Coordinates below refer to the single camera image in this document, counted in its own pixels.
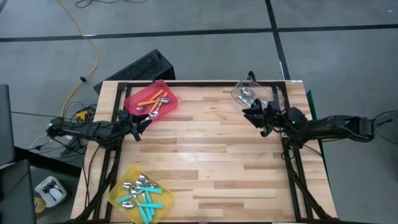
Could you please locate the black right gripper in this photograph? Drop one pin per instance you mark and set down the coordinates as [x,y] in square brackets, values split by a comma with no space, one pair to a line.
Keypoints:
[273,116]

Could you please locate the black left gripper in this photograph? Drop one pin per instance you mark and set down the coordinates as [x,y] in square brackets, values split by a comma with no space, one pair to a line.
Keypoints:
[127,124]

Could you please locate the red translucent plastic bin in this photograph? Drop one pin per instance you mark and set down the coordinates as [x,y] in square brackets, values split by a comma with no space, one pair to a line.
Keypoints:
[130,104]

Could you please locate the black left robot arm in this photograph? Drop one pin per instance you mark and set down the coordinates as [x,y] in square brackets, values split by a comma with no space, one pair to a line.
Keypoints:
[87,130]

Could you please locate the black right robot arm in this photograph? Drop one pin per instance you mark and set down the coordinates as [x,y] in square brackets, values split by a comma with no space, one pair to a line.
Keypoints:
[335,126]

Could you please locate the clear plastic bin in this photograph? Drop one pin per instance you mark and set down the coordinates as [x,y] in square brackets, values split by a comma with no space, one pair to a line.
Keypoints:
[264,91]

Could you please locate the small black clamp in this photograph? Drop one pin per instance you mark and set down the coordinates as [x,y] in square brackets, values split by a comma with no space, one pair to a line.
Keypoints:
[252,75]

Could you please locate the green panel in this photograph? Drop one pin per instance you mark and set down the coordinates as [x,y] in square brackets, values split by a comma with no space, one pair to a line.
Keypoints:
[310,99]

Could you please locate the black perforated box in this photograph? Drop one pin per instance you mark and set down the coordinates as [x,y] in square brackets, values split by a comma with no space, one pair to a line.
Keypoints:
[140,68]

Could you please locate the yellow power plug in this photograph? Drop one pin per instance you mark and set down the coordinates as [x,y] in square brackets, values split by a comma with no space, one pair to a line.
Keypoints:
[82,115]

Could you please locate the yellow translucent plastic bin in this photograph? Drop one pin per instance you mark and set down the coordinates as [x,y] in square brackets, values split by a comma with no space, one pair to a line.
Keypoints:
[167,196]

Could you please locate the black floor beam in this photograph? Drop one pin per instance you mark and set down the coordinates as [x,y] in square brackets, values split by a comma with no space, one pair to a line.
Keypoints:
[46,161]

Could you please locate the white tray with earphones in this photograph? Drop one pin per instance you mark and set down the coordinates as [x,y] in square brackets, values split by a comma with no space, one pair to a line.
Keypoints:
[59,199]

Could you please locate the dark grey panel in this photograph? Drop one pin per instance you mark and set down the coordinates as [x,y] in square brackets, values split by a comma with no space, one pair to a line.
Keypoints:
[6,124]
[15,193]

